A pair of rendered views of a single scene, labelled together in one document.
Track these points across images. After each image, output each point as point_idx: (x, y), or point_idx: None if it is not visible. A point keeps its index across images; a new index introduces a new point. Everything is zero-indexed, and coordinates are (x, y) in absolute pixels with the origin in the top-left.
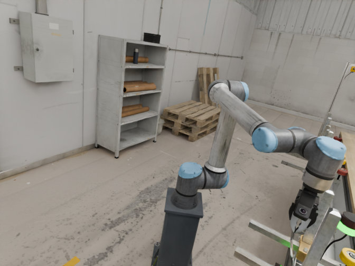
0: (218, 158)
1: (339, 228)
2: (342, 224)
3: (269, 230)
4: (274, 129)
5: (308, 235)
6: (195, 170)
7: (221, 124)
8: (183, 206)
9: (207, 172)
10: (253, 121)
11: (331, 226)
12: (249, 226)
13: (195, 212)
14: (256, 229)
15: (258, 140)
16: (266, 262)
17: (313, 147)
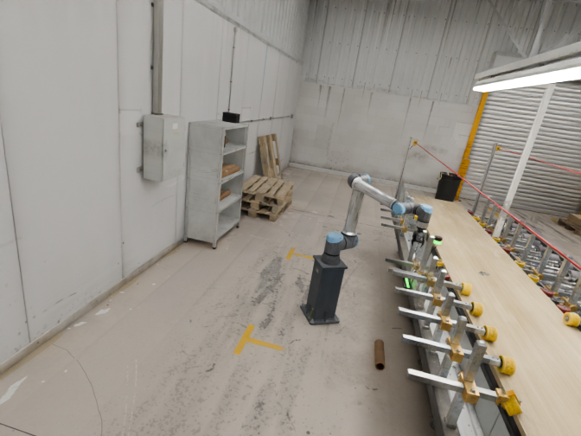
0: (353, 226)
1: (434, 242)
2: (435, 240)
3: (397, 259)
4: (403, 203)
5: (417, 257)
6: (340, 236)
7: (354, 202)
8: (333, 263)
9: (346, 237)
10: (390, 200)
11: (430, 242)
12: (386, 260)
13: (341, 266)
14: (390, 261)
15: (396, 209)
16: (404, 270)
17: (419, 209)
